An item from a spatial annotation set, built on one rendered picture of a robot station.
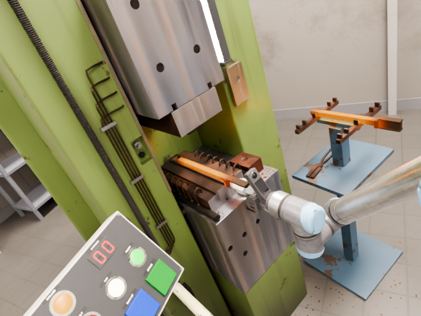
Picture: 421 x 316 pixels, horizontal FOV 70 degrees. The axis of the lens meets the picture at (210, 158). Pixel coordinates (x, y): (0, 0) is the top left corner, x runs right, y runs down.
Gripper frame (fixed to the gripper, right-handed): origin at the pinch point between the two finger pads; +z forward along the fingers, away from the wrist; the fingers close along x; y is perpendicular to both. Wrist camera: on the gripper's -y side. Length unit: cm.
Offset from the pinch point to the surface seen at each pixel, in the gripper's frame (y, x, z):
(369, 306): 100, 35, -33
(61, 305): -17, -66, -13
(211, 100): -32.5, 4.1, 3.4
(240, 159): 2.2, 14.4, 10.7
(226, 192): 4.9, -3.1, 3.0
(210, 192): 2.2, -8.0, 6.5
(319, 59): 36, 218, 100
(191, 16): -60, 7, 4
